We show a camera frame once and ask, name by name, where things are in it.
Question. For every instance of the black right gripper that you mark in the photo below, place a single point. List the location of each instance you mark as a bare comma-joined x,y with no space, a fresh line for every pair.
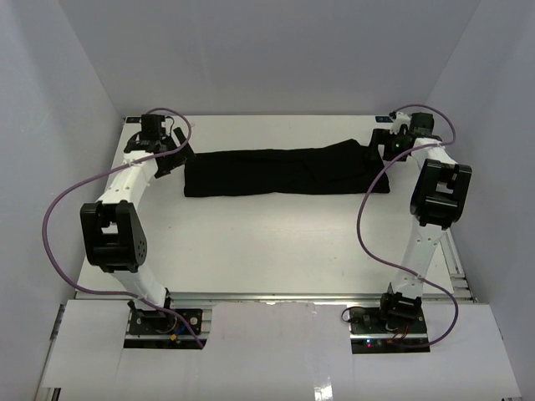
377,142

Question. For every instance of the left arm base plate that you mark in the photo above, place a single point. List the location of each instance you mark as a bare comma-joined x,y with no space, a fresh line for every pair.
156,330

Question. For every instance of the right black table label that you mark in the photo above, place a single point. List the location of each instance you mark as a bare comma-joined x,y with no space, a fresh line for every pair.
383,119

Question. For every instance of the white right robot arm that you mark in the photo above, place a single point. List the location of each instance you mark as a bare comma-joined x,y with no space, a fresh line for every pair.
436,203

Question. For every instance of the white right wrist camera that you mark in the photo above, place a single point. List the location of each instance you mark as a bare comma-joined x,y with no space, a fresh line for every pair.
400,123

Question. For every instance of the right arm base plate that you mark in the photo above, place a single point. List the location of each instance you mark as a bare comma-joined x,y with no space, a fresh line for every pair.
369,334

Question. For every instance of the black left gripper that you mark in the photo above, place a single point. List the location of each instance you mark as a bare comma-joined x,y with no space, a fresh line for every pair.
172,154

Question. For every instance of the black t-shirt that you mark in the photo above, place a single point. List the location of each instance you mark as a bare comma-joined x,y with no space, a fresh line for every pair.
339,169

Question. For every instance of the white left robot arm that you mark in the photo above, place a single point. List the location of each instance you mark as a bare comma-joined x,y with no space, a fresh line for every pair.
114,239

